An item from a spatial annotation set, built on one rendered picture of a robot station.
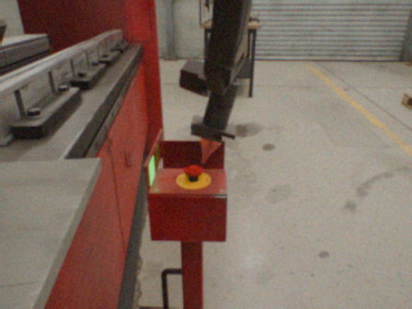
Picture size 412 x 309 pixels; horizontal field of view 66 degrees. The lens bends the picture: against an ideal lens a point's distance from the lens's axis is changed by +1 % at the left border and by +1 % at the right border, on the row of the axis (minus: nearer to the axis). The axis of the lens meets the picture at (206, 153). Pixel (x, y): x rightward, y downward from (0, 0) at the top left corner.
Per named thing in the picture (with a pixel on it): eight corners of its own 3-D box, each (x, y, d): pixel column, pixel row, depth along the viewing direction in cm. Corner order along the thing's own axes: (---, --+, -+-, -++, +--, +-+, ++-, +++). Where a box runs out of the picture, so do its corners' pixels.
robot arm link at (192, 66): (222, 78, 57) (241, 48, 60) (167, 59, 60) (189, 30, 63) (222, 117, 67) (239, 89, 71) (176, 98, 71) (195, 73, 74)
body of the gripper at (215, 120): (191, 121, 74) (200, 91, 71) (233, 131, 75) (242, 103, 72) (188, 131, 68) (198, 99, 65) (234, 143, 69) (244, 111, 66)
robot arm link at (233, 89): (236, 81, 63) (245, 78, 68) (206, 70, 65) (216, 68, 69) (226, 112, 66) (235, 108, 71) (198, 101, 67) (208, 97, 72)
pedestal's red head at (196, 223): (226, 243, 66) (228, 166, 58) (150, 242, 66) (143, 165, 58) (223, 191, 84) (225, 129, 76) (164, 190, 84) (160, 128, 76)
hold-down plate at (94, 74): (89, 89, 97) (87, 79, 96) (71, 89, 97) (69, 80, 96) (107, 71, 124) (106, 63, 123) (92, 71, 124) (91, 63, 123)
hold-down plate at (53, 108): (43, 138, 61) (40, 123, 60) (14, 139, 61) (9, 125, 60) (81, 97, 88) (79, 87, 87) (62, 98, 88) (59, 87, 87)
